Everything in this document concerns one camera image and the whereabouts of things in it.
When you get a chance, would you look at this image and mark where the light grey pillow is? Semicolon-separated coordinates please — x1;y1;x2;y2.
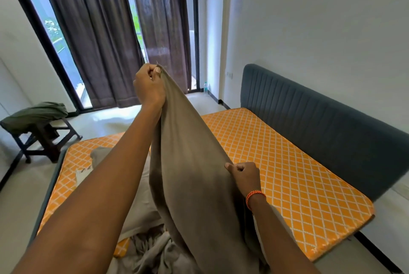
75;147;164;243

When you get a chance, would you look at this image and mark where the black window frame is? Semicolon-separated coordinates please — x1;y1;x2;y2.
1;0;200;115

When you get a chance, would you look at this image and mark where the olive green cloth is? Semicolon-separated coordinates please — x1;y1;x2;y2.
0;102;69;136

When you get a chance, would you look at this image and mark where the orange patterned mattress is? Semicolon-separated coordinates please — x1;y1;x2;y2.
38;108;375;262

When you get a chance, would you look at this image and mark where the dark bed frame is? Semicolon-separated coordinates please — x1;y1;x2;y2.
27;146;69;249

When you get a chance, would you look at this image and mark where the wide dark brown curtain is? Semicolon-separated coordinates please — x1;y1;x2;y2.
35;0;145;109

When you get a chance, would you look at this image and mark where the person's left forearm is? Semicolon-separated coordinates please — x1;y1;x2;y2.
11;100;164;274

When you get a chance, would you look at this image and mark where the narrow dark brown curtain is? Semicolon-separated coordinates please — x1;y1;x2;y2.
127;0;192;94

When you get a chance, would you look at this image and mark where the person's left hand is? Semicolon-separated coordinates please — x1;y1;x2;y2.
133;63;167;109

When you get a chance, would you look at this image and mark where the person's right forearm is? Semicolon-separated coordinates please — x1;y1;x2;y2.
248;195;321;274

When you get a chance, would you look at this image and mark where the person's right hand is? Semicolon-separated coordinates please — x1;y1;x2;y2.
225;162;262;198

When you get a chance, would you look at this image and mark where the dark wooden stool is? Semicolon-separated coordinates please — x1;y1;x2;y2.
12;118;83;164

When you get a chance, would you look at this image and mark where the orange thread wristband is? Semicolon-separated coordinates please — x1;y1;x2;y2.
245;190;267;211

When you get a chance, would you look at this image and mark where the dark blue padded headboard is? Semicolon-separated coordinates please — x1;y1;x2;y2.
240;64;409;202

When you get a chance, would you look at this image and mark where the crumpled grey blanket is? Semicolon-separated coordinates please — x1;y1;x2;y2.
106;224;205;274

